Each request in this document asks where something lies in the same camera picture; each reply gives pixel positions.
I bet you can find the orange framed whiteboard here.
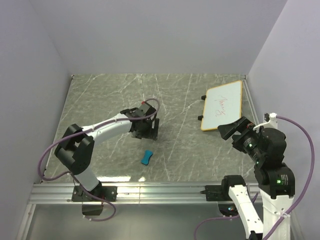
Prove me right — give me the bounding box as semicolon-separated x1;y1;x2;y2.
198;80;243;132

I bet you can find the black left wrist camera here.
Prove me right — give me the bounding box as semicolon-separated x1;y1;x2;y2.
138;101;156;117

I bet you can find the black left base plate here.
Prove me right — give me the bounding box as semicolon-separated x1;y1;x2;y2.
71;185;118;202

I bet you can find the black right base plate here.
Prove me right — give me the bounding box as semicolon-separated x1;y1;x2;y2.
199;185;233;202

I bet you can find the aluminium front rail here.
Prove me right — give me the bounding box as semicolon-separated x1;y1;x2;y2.
28;182;263;205

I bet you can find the blue whiteboard eraser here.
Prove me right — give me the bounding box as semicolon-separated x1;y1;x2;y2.
140;150;153;166

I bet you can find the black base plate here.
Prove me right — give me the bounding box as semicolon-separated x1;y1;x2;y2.
71;185;118;202
199;185;233;202

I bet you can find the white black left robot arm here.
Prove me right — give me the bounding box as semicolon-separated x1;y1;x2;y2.
54;102;160;201

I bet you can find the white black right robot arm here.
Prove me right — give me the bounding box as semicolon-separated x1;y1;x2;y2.
217;113;295;240

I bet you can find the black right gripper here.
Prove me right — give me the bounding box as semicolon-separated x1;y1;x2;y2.
217;114;265;161

